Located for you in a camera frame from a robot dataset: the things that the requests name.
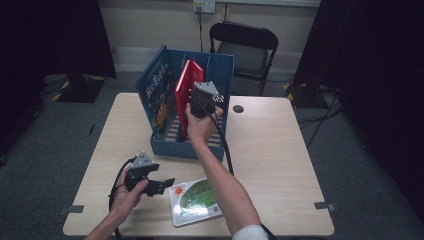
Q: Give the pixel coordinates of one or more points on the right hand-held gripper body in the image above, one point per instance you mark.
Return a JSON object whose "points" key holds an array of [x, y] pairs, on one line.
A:
{"points": [[201, 103]]}

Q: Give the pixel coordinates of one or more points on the small black floor strip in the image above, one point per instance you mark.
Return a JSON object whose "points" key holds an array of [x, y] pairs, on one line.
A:
{"points": [[91, 129]]}

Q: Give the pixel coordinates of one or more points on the black folding chair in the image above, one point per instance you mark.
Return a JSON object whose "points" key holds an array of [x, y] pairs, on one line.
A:
{"points": [[246, 56]]}

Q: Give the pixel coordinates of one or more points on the blue illustrated picture book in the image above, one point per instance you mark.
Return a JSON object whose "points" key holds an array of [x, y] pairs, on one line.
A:
{"points": [[156, 93]]}

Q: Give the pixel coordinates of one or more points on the person's left hand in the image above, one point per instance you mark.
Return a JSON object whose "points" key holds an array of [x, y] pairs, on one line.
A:
{"points": [[125, 203]]}

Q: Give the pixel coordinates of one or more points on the white green-leaf board book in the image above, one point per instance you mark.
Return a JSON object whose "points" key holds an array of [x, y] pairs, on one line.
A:
{"points": [[196, 201]]}

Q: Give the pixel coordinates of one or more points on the white wall socket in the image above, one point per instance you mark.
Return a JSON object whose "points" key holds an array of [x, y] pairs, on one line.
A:
{"points": [[204, 6]]}

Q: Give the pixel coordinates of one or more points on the white sleeve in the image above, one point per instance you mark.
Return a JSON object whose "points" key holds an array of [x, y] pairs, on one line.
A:
{"points": [[250, 233]]}

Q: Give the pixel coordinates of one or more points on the black curtain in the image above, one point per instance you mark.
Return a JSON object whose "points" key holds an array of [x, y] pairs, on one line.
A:
{"points": [[40, 50], [376, 66]]}

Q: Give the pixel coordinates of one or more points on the person's right hand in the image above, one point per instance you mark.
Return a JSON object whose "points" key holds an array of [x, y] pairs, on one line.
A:
{"points": [[201, 128]]}

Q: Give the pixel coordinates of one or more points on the blue plastic file rack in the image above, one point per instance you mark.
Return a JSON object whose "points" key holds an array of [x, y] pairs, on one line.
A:
{"points": [[223, 70]]}

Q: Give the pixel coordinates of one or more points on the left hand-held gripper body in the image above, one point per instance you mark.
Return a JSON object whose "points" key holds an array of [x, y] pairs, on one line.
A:
{"points": [[136, 176]]}

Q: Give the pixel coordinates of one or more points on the black stand base yellow tape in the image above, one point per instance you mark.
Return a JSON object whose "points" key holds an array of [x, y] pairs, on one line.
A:
{"points": [[301, 96], [78, 90]]}

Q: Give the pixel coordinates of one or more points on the grey tape strip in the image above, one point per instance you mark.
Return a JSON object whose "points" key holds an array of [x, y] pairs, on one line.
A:
{"points": [[71, 209], [325, 206]]}

